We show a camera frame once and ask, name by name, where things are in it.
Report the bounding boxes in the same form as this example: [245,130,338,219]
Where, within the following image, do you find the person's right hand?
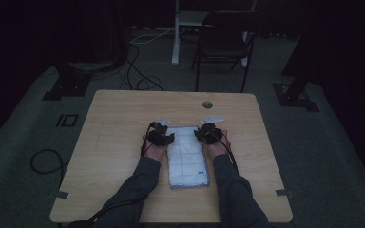
[206,128,233,160]

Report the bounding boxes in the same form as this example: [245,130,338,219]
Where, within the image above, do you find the looped black floor cable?
[29,148,67,188]

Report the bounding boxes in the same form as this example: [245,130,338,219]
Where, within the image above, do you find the tangled black floor cables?
[119,41,166,93]

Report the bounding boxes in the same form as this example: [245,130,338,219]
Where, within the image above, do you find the white floor cable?
[128,28,176,46]

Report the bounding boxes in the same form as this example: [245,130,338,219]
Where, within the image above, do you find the person's left hand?
[141,134,167,164]

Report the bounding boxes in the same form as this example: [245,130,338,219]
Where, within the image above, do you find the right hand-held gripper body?
[197,115,225,146]

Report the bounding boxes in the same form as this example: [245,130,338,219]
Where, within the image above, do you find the black stand base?
[272,29,321,113]
[42,61,93,103]

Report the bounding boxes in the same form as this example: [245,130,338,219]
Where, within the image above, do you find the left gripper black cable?
[69,123,155,228]

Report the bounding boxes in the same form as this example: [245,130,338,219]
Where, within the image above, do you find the black folding chair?
[191,10,264,93]

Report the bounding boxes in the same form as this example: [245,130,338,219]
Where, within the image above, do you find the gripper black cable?
[213,130,240,176]
[69,123,155,228]

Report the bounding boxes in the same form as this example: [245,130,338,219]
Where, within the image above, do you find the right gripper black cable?
[213,130,240,176]

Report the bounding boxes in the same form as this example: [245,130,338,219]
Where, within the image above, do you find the white desk frame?
[170,0,259,68]

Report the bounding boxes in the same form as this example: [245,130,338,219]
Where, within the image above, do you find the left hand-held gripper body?
[146,116,172,148]

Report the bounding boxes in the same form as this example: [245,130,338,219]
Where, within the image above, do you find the white quilted cloth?
[165,125,211,190]

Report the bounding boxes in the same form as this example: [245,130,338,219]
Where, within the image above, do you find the grey tape strip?
[275,188,295,200]

